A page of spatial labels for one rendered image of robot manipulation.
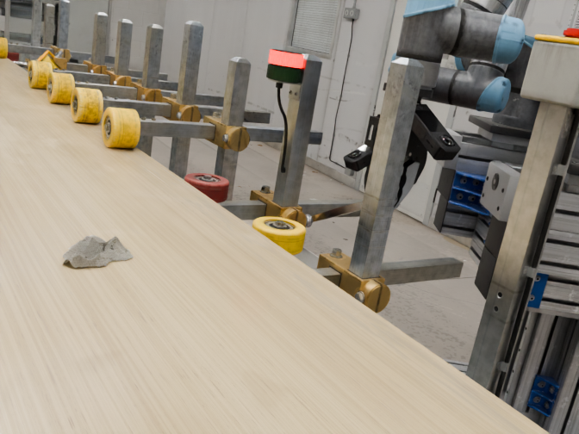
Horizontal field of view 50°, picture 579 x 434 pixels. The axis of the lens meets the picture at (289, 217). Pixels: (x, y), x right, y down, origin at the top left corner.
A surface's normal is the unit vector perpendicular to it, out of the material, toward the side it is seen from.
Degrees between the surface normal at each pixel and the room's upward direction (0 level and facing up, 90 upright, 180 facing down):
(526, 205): 90
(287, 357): 0
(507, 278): 90
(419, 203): 91
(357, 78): 90
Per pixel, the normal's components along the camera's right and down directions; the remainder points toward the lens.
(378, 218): 0.53, 0.33
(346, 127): -0.87, 0.00
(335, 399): 0.16, -0.95
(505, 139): -0.03, 0.28
